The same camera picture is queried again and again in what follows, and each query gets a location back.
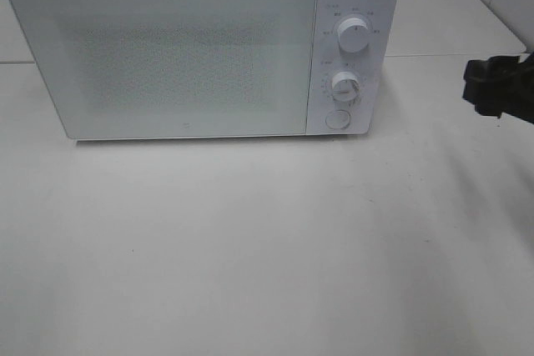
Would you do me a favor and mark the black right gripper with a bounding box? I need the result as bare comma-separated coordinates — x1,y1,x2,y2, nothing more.
462,53,533,123

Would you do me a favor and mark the white timer knob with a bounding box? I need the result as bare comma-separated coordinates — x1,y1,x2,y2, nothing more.
331,71,360,103

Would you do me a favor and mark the round door release button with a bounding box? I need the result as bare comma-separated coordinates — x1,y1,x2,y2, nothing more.
325,110,351,130

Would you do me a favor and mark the white microwave door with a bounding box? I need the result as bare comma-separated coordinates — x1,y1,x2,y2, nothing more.
10,0,315,140

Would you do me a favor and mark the upper white power knob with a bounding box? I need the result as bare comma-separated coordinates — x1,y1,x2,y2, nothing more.
336,17,370,53

